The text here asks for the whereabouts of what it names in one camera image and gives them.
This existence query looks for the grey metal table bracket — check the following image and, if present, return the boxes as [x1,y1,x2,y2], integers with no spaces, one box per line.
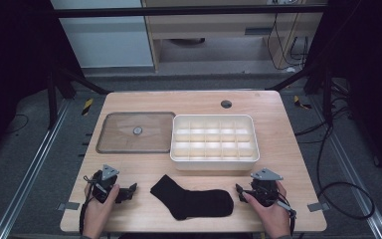
[56,201,81,212]
[306,201,331,213]

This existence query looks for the thin black floor cable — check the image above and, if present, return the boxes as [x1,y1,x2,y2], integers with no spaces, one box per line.
[5,113,30,134]

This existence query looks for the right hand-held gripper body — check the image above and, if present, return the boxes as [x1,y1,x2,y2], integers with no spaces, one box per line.
[250,167,285,207]

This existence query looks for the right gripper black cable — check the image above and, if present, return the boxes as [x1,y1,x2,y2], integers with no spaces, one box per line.
[280,198,297,236]

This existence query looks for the black horizontal frame bar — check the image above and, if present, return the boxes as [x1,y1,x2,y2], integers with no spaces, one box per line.
[51,4,328,19]

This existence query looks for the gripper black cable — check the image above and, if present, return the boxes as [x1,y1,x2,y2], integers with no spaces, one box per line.
[280,198,297,236]
[78,174,96,235]

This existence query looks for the black hanging cables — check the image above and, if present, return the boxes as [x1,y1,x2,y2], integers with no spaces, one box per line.
[266,12,310,72]

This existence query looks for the white divided storage box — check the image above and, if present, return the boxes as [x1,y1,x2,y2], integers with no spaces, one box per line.
[169,114,261,172]

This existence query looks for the person's left hand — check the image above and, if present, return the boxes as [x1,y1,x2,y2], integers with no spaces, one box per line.
[83,183,121,239]

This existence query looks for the person's right hand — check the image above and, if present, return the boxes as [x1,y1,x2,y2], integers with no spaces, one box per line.
[242,180,291,239]

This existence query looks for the black sock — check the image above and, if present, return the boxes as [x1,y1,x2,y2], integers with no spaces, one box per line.
[149,174,235,221]

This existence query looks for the transparent box lid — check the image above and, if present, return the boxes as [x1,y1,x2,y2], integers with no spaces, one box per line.
[95,112,177,154]

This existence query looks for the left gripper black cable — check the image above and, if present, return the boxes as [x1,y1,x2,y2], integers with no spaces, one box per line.
[78,174,96,235]

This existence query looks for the black looped floor cable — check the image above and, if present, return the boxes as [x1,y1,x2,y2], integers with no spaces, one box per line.
[315,123,376,221]

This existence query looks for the black metal stand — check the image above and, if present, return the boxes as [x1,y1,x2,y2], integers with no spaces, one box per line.
[264,61,335,127]
[45,63,112,131]

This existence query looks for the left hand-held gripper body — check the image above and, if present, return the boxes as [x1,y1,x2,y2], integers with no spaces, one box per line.
[91,163,120,204]

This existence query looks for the aluminium floor rail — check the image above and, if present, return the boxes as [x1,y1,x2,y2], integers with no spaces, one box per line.
[311,98,382,239]
[0,99,72,239]

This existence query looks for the yellow black striped tape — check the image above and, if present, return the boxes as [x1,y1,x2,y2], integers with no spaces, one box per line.
[292,95,313,111]
[81,97,95,117]

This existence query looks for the light wooden desk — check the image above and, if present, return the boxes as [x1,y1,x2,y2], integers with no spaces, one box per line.
[140,0,328,73]

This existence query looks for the white cabinet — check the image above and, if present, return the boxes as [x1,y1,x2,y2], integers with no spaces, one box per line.
[50,0,155,70]

